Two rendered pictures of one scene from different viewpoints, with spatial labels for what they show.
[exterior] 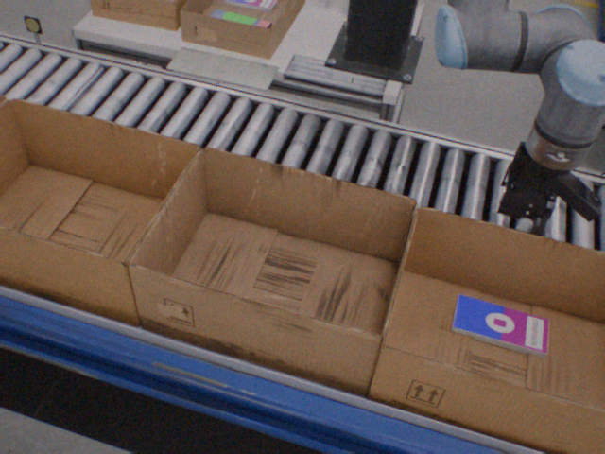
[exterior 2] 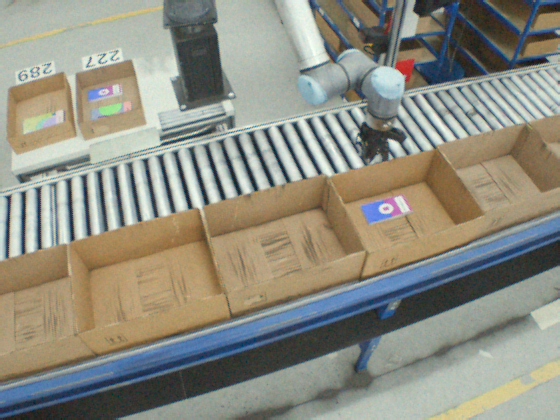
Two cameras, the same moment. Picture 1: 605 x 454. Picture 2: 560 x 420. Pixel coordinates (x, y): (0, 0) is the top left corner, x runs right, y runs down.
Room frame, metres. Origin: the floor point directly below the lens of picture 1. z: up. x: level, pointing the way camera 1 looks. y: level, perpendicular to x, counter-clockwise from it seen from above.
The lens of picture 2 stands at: (0.07, 0.40, 2.10)
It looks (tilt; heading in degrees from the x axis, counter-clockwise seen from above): 54 degrees down; 328
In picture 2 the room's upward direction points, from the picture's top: straight up
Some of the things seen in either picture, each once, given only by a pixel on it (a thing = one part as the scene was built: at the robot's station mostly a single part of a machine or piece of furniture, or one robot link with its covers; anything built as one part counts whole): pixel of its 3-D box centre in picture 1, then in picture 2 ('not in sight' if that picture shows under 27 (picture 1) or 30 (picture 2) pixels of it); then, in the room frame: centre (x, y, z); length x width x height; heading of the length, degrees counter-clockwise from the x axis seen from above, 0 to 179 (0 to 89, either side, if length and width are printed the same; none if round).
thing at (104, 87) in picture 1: (71, 123); (64, 231); (1.29, 0.61, 0.72); 0.52 x 0.05 x 0.05; 167
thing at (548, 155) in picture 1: (558, 144); (381, 117); (0.77, -0.38, 1.20); 0.10 x 0.09 x 0.05; 167
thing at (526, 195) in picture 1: (535, 182); (374, 137); (0.77, -0.37, 1.12); 0.09 x 0.08 x 0.12; 77
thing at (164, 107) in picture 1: (139, 140); (113, 217); (1.24, 0.42, 0.72); 0.52 x 0.05 x 0.05; 167
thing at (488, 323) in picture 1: (500, 325); (386, 209); (0.64, -0.36, 0.89); 0.16 x 0.07 x 0.02; 76
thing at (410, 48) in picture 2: not in sight; (383, 39); (1.76, -1.37, 0.59); 0.40 x 0.30 x 0.10; 164
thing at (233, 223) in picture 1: (280, 264); (281, 244); (0.68, 0.03, 0.96); 0.39 x 0.29 x 0.17; 77
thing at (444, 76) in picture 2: not in sight; (437, 85); (1.63, -1.85, 0.15); 0.31 x 0.31 x 0.29
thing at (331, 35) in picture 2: not in sight; (346, 26); (2.24, -1.48, 0.39); 0.40 x 0.30 x 0.10; 167
